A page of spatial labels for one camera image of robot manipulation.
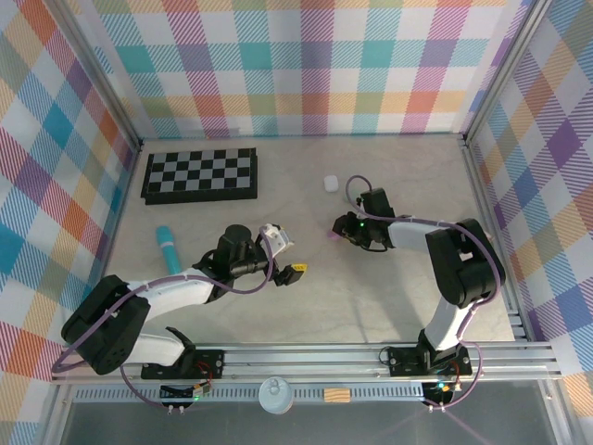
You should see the aluminium frame post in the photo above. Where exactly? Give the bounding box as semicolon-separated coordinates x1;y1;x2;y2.
55;0;143;154
461;0;557;147

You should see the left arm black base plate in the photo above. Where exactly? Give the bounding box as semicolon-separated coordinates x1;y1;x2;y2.
140;348;227;380

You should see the grey metal panel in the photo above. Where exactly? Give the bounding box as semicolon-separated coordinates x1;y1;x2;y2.
55;401;564;445

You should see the left aluminium frame post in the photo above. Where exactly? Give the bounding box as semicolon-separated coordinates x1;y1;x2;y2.
55;0;143;154

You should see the aluminium mounting rail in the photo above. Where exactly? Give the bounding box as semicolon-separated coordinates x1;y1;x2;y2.
49;343;562;385

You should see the black grey chessboard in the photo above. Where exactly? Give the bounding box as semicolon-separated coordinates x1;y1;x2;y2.
141;147;259;206

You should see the perforated metal strip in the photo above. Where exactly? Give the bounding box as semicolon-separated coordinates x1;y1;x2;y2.
72;387;428;403

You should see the right aluminium frame post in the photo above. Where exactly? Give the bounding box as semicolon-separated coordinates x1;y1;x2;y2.
461;0;557;147

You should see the small circuit board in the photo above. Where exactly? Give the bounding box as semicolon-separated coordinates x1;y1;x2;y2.
158;380;215;403
422;379;460;405

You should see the left small circuit board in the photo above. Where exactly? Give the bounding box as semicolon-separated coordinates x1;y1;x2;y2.
158;380;215;403

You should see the right aluminium side rail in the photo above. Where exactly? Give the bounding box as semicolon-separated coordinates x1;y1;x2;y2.
461;137;529;343

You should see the right small circuit board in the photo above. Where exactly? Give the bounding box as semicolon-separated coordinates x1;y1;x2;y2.
422;379;460;405

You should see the teal cylinder tube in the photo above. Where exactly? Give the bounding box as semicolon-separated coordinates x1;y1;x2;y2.
155;225;183;274

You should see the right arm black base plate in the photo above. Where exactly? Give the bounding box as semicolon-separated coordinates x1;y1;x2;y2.
385;345;474;377

